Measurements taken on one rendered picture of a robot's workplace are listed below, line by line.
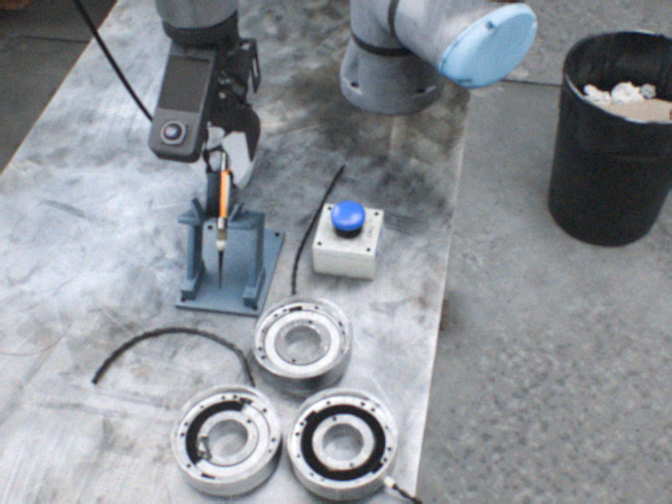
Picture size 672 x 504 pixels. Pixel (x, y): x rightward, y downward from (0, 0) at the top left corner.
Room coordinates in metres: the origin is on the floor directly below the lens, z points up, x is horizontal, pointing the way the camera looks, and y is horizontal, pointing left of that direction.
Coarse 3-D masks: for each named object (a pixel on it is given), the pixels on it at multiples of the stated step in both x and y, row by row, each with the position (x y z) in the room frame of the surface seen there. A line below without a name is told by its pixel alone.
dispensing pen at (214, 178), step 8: (224, 152) 0.65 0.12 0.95; (224, 160) 0.65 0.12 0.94; (224, 168) 0.64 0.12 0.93; (208, 176) 0.63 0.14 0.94; (216, 176) 0.63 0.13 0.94; (208, 184) 0.62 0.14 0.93; (216, 184) 0.62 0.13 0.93; (208, 192) 0.62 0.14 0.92; (216, 192) 0.62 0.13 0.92; (208, 200) 0.62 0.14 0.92; (216, 200) 0.61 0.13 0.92; (208, 208) 0.61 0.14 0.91; (216, 208) 0.61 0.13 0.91; (208, 216) 0.61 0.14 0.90; (216, 216) 0.60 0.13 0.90; (224, 224) 0.61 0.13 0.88; (224, 232) 0.60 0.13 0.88; (224, 240) 0.60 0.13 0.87; (224, 248) 0.60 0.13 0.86
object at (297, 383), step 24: (264, 312) 0.52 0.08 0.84; (288, 312) 0.53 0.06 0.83; (336, 312) 0.52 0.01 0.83; (264, 336) 0.50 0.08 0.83; (288, 336) 0.50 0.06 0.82; (312, 336) 0.51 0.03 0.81; (264, 360) 0.47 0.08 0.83; (288, 360) 0.46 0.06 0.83; (312, 360) 0.46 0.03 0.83; (336, 360) 0.46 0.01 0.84; (288, 384) 0.44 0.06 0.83; (312, 384) 0.44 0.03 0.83
